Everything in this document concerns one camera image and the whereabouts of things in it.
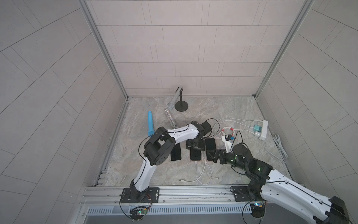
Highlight phone with pink case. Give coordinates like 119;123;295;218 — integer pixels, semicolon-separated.
190;148;201;161

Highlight phone with grey case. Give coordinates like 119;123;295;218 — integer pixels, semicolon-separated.
170;143;182;161

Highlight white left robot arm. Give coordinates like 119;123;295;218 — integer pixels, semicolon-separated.
130;121;212;197

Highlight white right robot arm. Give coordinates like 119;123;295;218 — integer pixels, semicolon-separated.
206;143;351;224

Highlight glittery silver microphone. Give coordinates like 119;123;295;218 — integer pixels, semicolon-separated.
164;108;178;129

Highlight teal charger plug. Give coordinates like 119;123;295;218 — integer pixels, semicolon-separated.
253;125;262;133

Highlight black microphone stand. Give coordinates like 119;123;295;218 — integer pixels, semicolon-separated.
175;88;188;112

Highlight white power strip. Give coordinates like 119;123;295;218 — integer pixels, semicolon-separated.
259;120;268;141

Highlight white silver microphone in stand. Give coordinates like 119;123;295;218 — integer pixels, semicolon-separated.
167;86;182;111

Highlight blue microphone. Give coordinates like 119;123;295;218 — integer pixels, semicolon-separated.
148;111;155;136

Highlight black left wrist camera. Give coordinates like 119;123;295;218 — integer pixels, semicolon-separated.
200;121;212;138

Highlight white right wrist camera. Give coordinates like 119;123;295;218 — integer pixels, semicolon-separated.
222;134;235;154

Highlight coiled white cable red ties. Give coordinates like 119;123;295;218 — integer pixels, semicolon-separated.
209;117;262;141

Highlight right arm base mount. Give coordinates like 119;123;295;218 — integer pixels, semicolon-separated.
230;186;258;202

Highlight white power strip cord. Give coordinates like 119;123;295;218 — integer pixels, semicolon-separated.
264;133;289;161

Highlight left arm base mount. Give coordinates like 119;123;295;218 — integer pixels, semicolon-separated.
120;187;160;203

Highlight aluminium front rail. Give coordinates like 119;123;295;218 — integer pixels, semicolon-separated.
78;183;308;216

